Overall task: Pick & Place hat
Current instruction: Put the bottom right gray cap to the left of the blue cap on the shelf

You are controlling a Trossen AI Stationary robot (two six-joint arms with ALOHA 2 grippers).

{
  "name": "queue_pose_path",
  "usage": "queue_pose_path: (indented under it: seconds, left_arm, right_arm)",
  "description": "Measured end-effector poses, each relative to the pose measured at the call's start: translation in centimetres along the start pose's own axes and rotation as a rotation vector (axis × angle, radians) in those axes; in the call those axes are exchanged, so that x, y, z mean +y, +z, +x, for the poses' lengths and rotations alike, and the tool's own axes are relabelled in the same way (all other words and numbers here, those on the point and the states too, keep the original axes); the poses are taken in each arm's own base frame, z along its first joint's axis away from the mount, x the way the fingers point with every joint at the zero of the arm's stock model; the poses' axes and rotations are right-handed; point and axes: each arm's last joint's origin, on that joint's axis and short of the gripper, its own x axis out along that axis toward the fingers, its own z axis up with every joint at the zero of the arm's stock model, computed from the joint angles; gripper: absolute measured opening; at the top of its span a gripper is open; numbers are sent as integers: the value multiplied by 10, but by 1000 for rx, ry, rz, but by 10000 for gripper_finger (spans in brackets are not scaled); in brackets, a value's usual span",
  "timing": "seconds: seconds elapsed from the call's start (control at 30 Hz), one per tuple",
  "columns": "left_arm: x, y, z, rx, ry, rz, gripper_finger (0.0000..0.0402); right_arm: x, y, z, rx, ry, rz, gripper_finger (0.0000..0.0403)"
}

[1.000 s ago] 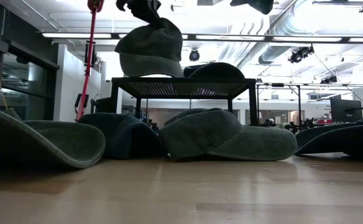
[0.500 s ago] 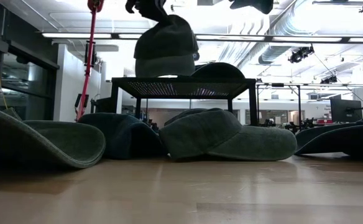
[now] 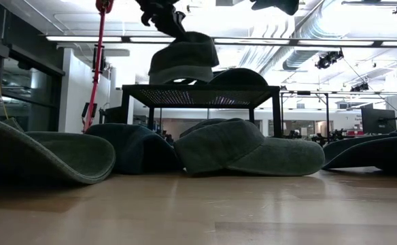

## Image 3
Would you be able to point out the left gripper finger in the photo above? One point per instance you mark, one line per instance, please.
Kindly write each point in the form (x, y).
(181, 28)
(168, 29)

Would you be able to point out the green washed baseball cap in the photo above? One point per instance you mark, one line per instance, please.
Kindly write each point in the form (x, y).
(225, 146)
(185, 58)
(49, 153)

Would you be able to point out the blue denim baseball cap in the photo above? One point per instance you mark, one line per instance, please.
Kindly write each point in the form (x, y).
(239, 77)
(134, 146)
(372, 153)

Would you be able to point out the black perforated metal rack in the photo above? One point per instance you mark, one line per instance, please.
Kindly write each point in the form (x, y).
(198, 97)

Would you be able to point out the red desk lamp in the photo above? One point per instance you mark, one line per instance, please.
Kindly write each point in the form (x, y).
(99, 47)

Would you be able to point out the dark glass partition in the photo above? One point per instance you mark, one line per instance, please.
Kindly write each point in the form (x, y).
(32, 88)

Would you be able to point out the black ceiling spotlight cluster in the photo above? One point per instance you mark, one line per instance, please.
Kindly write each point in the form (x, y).
(360, 87)
(327, 59)

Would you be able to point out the distant black robot rig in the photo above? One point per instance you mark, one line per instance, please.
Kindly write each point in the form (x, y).
(324, 137)

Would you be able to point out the black computer monitor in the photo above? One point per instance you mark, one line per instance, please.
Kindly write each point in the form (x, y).
(378, 120)

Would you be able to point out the ceiling light rail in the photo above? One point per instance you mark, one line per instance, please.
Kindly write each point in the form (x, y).
(83, 39)

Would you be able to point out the silver air duct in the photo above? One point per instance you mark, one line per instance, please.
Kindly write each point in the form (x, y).
(298, 58)

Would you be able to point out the black background frame stand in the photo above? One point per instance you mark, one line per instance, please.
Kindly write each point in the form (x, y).
(304, 92)

